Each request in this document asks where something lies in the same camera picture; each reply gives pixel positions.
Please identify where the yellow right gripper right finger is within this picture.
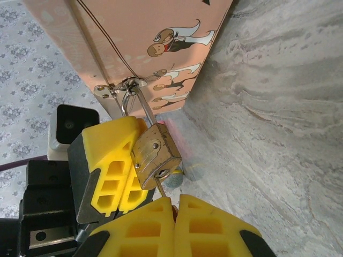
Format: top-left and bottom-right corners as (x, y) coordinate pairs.
(174, 194), (274, 257)

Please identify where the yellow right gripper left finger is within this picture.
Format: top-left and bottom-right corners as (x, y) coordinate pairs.
(77, 197), (176, 257)

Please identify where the small dark screw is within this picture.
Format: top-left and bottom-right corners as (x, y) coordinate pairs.
(154, 175), (178, 218)

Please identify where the brass padlock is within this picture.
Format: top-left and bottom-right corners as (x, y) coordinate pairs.
(121, 85), (183, 191)

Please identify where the small pale blue object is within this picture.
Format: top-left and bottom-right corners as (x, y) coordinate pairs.
(163, 171), (185, 188)

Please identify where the silver metal box hasp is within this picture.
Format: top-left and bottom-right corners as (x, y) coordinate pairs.
(94, 77), (148, 100)

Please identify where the pink cartoon print box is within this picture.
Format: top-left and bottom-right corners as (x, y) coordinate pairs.
(23, 0), (234, 122)

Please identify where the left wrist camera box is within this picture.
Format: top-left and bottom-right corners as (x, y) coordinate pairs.
(47, 104), (100, 160)

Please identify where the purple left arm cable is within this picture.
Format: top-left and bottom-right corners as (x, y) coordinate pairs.
(0, 154), (48, 172)

